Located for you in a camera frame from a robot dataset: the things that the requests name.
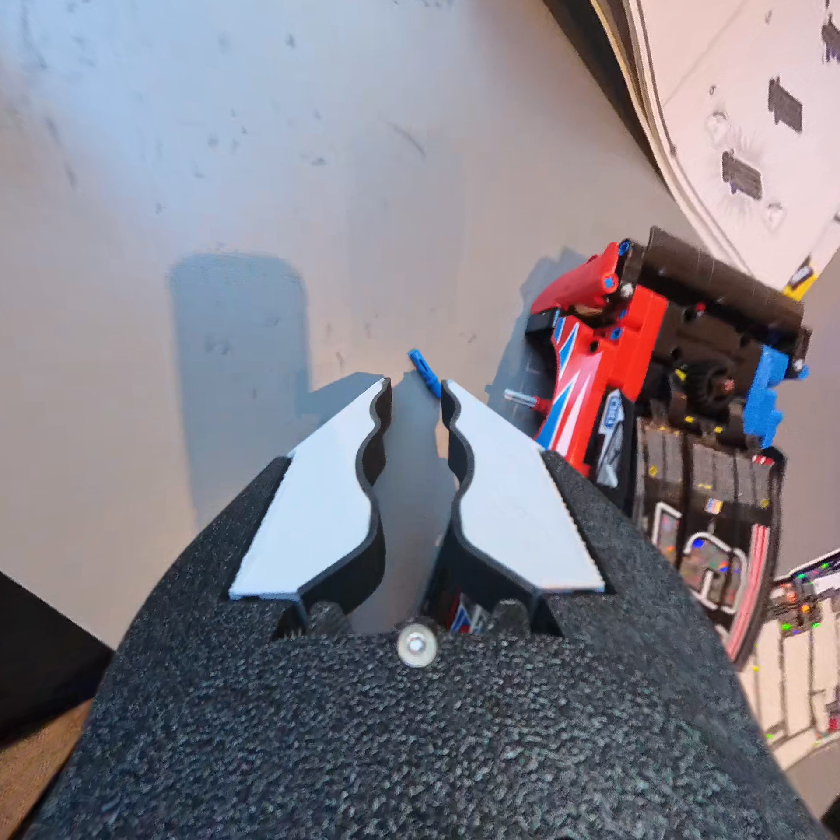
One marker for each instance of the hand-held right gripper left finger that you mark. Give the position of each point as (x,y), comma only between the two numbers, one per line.
(308,525)

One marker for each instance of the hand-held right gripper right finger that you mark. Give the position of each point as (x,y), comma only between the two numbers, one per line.
(525,525)

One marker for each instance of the blue toy connector pin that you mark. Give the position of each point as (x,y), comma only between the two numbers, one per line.
(423,373)

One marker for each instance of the white desk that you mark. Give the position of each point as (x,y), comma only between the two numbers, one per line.
(197,164)

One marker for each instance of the red toy brick car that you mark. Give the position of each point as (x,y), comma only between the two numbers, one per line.
(630,341)

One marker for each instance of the open instruction booklet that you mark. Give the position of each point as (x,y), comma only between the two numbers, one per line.
(722,98)

